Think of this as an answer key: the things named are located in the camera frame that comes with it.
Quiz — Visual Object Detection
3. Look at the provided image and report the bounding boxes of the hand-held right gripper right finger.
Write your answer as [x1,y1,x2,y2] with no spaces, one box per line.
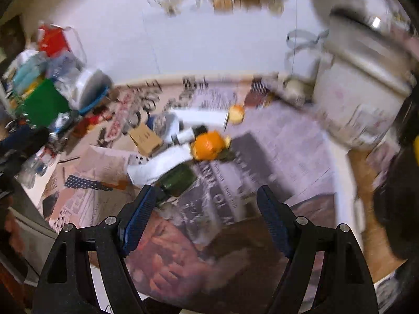
[256,185,380,314]

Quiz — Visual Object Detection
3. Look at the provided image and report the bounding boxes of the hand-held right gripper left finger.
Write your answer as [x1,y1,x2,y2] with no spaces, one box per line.
[31,184,158,314]

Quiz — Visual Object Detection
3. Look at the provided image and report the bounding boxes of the green glass bottle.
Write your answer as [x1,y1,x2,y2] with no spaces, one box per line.
[156,164,199,200]

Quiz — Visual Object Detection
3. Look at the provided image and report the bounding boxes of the small brown cardboard box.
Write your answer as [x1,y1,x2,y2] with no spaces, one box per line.
[128,124,163,157]

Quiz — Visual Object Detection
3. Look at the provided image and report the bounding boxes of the orange peel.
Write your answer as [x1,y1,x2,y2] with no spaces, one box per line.
[190,131,234,162]

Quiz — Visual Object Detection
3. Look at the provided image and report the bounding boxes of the white tube with black cap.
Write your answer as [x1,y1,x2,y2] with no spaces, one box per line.
[170,124,207,144]

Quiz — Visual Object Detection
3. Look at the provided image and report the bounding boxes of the white and blue packet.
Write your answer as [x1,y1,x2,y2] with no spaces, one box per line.
[147,113,184,141]

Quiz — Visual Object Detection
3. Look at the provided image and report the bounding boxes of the spread newspaper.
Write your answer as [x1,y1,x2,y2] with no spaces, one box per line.
[37,75,341,301]

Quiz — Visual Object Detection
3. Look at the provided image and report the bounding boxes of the wooden cutting board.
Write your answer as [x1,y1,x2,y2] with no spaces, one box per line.
[347,150,413,282]

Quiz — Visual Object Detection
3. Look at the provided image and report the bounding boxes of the yellow fruit piece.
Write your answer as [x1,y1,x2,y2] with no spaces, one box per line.
[228,104,246,125]

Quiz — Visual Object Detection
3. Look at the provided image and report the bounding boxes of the clear plastic bottle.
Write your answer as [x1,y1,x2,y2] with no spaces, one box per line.
[16,150,54,187]

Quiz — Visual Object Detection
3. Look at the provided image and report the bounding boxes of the white paper roll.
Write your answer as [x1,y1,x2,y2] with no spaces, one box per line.
[172,109,230,128]

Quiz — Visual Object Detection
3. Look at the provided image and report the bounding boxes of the white bowl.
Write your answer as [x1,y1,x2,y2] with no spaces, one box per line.
[74,68,113,110]

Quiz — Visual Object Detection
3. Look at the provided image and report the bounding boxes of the green plastic basket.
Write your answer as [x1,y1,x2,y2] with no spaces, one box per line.
[20,78,71,128]

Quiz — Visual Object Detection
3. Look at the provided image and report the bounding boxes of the white rice cooker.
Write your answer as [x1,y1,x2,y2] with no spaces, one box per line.
[311,7,418,151]

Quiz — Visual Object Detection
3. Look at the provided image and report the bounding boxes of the clear glass jar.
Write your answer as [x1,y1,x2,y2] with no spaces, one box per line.
[285,29,328,79]

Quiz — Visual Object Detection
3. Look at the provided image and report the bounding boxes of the teal tissue packs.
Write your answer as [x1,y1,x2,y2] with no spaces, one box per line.
[13,52,49,89]

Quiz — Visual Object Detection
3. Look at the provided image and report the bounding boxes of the red plastic container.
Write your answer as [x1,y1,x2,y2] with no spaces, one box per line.
[37,23,74,58]

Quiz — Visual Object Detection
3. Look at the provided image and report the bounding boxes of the white wall hook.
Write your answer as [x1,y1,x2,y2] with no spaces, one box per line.
[147,0,187,15]

